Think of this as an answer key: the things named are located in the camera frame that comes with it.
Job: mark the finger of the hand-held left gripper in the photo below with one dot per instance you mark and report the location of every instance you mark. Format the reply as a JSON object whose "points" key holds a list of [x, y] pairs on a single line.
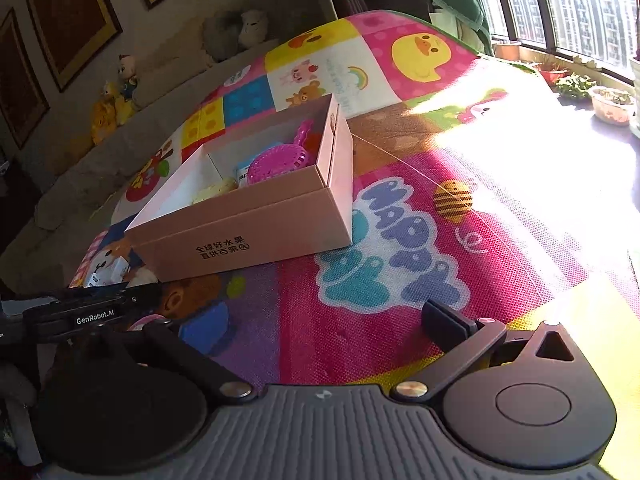
{"points": [[147, 294]]}

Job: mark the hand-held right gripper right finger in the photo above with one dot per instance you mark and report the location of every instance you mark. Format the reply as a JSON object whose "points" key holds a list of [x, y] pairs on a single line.
{"points": [[442, 320]]}

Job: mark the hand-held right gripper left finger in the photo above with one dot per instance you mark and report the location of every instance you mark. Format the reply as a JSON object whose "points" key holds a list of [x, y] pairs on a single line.
{"points": [[207, 327]]}

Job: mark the round pink toy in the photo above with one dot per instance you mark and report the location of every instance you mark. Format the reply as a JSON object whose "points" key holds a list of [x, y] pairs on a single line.
{"points": [[142, 321]]}

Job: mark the pink cardboard box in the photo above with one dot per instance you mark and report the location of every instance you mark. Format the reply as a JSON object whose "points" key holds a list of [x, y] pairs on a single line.
{"points": [[240, 240]]}

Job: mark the blue and white packet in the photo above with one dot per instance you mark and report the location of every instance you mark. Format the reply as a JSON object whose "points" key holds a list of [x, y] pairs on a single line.
{"points": [[245, 172]]}

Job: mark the pink plastic basket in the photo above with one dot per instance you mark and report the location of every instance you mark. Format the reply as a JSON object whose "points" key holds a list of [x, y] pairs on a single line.
{"points": [[280, 165]]}

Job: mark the orange striped toy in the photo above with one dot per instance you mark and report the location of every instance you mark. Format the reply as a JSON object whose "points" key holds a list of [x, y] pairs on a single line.
{"points": [[312, 142]]}

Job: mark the colourful printed play mat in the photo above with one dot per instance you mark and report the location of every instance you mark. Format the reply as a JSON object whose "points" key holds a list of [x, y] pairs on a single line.
{"points": [[400, 240]]}

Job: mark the beige covered sofa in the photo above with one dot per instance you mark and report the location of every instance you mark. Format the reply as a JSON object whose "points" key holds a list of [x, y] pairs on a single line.
{"points": [[75, 180]]}

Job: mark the yellow duck plush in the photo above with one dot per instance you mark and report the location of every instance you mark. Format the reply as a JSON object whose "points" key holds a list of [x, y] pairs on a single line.
{"points": [[105, 112]]}

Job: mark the big-headed doll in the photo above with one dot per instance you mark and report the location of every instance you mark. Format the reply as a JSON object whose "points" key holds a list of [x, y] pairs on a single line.
{"points": [[127, 80]]}

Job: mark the green potted plant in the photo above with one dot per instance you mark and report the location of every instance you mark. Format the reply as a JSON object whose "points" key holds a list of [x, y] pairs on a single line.
{"points": [[575, 87]]}

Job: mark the red plant pot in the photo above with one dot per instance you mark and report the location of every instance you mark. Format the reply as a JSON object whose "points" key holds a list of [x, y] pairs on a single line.
{"points": [[552, 75]]}

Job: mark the grey neck pillow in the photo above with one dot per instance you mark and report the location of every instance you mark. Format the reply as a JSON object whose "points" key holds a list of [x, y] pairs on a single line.
{"points": [[220, 35]]}

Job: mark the white bowl planter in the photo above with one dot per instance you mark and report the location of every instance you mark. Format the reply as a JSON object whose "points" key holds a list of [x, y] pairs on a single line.
{"points": [[612, 107]]}

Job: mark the terracotta plant pot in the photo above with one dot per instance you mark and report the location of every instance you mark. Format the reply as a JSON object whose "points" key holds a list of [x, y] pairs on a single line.
{"points": [[506, 51]]}

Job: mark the white plush toy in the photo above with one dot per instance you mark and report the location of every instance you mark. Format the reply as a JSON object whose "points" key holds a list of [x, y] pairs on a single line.
{"points": [[252, 27]]}

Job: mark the tall white pot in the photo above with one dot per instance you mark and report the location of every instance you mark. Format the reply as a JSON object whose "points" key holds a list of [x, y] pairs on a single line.
{"points": [[636, 90]]}

